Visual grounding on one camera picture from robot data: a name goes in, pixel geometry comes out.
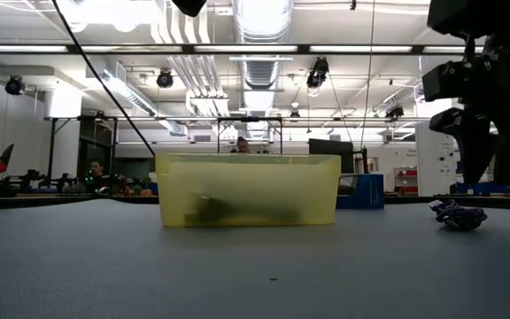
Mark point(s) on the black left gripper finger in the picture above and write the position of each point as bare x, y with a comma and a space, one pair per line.
190, 6

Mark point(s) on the yellow translucent plastic bin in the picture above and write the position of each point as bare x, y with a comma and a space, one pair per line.
250, 177

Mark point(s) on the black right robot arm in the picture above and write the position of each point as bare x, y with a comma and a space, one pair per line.
458, 17

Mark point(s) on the blue storage crate row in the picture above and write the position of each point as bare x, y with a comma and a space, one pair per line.
481, 189

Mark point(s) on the shelf with red bins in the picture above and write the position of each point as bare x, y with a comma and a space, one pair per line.
407, 173

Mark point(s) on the black round ceiling fixture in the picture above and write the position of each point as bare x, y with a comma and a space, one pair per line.
14, 85
165, 79
394, 111

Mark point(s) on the blue cardboard box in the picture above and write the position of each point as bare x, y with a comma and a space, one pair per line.
365, 192

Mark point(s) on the black computer monitor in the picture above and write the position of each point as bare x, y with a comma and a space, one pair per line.
330, 147

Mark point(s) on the person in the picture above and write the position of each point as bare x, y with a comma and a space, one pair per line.
243, 145
96, 168

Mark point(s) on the black background robot arms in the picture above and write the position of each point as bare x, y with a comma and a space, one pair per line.
27, 179

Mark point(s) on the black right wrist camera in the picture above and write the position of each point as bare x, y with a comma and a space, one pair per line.
443, 82

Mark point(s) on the silver ventilation duct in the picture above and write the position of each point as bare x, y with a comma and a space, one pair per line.
261, 71

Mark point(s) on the black background gantry frame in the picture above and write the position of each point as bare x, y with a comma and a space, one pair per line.
171, 119

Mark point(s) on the small black background frame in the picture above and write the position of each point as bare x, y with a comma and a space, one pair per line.
218, 133

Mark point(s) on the black overhead camera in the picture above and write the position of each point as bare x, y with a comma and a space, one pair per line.
319, 73

